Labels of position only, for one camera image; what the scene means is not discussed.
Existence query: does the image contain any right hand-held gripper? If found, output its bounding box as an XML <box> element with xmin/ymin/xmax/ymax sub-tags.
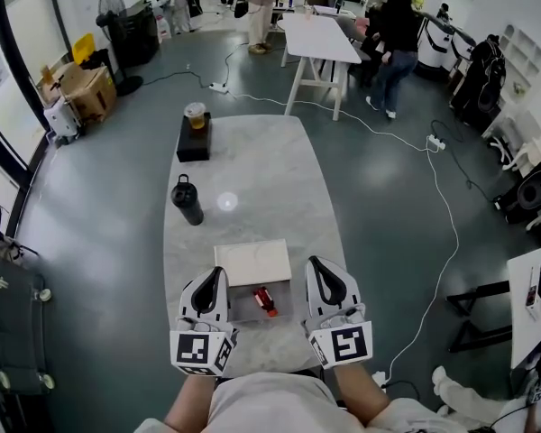
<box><xmin>300</xmin><ymin>255</ymin><xmax>374</xmax><ymax>370</ymax></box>

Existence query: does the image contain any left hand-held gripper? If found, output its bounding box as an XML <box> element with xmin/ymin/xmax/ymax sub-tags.
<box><xmin>170</xmin><ymin>267</ymin><xmax>240</xmax><ymax>377</ymax></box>

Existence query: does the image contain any small red bottle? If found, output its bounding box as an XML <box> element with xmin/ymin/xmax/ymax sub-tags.
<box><xmin>252</xmin><ymin>286</ymin><xmax>280</xmax><ymax>318</ymax></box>

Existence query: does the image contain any white box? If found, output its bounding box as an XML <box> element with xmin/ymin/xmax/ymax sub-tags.
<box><xmin>213</xmin><ymin>238</ymin><xmax>296</xmax><ymax>325</ymax></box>

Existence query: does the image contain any person's left forearm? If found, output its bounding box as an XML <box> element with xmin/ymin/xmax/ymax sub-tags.
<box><xmin>163</xmin><ymin>373</ymin><xmax>223</xmax><ymax>433</ymax></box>

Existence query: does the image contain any person's right forearm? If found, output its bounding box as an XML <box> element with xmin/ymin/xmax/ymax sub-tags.
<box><xmin>332</xmin><ymin>360</ymin><xmax>391</xmax><ymax>427</ymax></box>

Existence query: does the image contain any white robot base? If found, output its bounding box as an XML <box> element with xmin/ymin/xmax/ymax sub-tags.
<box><xmin>415</xmin><ymin>11</ymin><xmax>457</xmax><ymax>82</ymax></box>

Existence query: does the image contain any black water flask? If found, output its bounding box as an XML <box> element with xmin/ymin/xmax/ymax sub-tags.
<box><xmin>170</xmin><ymin>173</ymin><xmax>205</xmax><ymax>227</ymax></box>

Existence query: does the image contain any person's beige shirt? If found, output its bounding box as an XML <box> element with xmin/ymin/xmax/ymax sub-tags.
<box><xmin>133</xmin><ymin>371</ymin><xmax>470</xmax><ymax>433</ymax></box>

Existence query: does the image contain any black rectangular case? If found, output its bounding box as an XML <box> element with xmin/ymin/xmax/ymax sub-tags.
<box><xmin>176</xmin><ymin>112</ymin><xmax>213</xmax><ymax>163</ymax></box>

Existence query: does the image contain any plastic cup of drink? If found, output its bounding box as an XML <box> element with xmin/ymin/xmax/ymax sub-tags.
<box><xmin>183</xmin><ymin>101</ymin><xmax>207</xmax><ymax>131</ymax></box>

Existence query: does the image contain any black wheeled cart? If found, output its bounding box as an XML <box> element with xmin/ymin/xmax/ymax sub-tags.
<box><xmin>0</xmin><ymin>257</ymin><xmax>58</xmax><ymax>397</ymax></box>

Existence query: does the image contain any white side table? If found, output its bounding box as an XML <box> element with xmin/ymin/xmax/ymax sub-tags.
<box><xmin>506</xmin><ymin>247</ymin><xmax>541</xmax><ymax>370</ymax></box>

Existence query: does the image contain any black loudspeaker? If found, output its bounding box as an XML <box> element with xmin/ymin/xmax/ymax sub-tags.
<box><xmin>492</xmin><ymin>163</ymin><xmax>541</xmax><ymax>226</ymax></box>

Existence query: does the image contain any white small appliance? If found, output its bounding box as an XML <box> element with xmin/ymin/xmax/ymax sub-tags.
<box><xmin>42</xmin><ymin>97</ymin><xmax>83</xmax><ymax>146</ymax></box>

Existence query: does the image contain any white chair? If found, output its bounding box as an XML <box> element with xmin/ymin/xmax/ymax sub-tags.
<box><xmin>485</xmin><ymin>123</ymin><xmax>541</xmax><ymax>172</ymax></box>

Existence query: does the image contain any brown cardboard carton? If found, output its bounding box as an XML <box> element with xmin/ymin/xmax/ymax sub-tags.
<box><xmin>39</xmin><ymin>62</ymin><xmax>118</xmax><ymax>124</ymax></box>

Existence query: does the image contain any white trestle table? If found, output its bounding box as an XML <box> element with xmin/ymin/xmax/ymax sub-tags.
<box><xmin>276</xmin><ymin>13</ymin><xmax>363</xmax><ymax>122</ymax></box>

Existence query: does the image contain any black cabinet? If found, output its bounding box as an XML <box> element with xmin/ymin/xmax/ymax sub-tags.
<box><xmin>115</xmin><ymin>0</ymin><xmax>161</xmax><ymax>69</ymax></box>

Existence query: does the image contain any yellow plastic container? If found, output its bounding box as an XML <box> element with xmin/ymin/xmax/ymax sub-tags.
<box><xmin>71</xmin><ymin>33</ymin><xmax>96</xmax><ymax>67</ymax></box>

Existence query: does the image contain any black standing fan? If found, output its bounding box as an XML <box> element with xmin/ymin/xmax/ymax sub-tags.
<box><xmin>95</xmin><ymin>0</ymin><xmax>144</xmax><ymax>98</ymax></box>

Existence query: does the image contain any black curved pole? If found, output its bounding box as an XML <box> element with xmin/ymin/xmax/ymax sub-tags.
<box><xmin>0</xmin><ymin>0</ymin><xmax>47</xmax><ymax>124</ymax></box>

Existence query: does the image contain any white long cable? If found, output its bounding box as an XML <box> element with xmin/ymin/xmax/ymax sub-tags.
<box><xmin>228</xmin><ymin>91</ymin><xmax>461</xmax><ymax>385</ymax></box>

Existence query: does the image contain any white wall shelf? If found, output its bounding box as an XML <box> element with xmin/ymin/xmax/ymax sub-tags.
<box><xmin>494</xmin><ymin>23</ymin><xmax>541</xmax><ymax>104</ymax></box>

